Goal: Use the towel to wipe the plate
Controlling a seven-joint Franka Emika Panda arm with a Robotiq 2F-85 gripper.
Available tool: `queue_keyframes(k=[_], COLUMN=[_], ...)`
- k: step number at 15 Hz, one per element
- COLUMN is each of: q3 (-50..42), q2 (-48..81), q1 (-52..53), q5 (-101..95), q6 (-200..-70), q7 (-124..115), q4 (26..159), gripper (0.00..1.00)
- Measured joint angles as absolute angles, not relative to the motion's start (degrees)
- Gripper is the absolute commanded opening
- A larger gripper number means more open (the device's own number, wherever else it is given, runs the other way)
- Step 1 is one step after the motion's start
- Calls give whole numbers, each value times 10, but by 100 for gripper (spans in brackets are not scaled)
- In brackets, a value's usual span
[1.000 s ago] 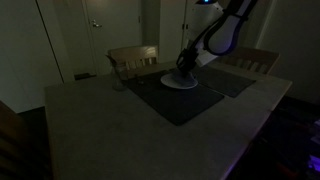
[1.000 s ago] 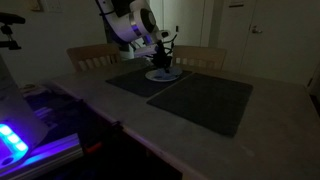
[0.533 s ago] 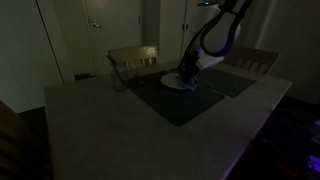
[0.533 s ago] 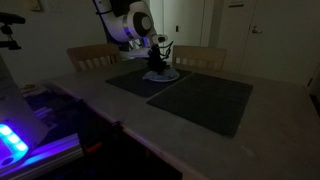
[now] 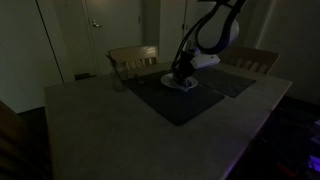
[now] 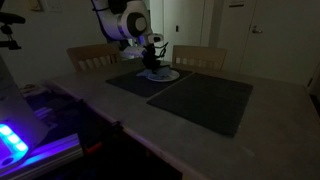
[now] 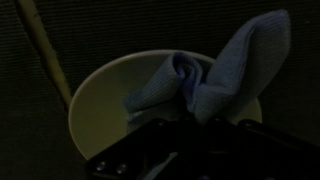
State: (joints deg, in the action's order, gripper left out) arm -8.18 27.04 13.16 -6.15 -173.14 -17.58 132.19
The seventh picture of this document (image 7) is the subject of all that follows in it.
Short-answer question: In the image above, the blue cloth towel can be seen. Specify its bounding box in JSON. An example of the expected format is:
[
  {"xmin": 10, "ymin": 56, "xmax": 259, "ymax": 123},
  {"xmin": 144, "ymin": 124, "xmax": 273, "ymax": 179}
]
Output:
[{"xmin": 123, "ymin": 8, "xmax": 292, "ymax": 134}]

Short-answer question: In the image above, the dark placemat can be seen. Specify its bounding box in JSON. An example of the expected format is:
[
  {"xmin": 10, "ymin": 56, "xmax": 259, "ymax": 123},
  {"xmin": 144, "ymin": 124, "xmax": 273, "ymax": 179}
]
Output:
[
  {"xmin": 0, "ymin": 0, "xmax": 88, "ymax": 180},
  {"xmin": 19, "ymin": 0, "xmax": 320, "ymax": 148}
]

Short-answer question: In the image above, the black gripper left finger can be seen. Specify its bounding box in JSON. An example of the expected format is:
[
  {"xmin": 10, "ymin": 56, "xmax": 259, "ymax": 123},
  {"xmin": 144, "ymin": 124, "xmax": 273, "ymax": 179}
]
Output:
[{"xmin": 84, "ymin": 116, "xmax": 198, "ymax": 180}]

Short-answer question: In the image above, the white bowl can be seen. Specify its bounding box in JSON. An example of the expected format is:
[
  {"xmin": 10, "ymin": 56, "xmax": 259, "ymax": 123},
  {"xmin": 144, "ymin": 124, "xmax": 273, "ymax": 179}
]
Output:
[{"xmin": 68, "ymin": 49, "xmax": 263, "ymax": 161}]

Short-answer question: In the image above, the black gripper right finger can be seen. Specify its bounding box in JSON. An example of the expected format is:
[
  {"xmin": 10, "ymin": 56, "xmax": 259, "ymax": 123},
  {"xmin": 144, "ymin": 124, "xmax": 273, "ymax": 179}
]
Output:
[{"xmin": 199, "ymin": 116, "xmax": 320, "ymax": 180}]

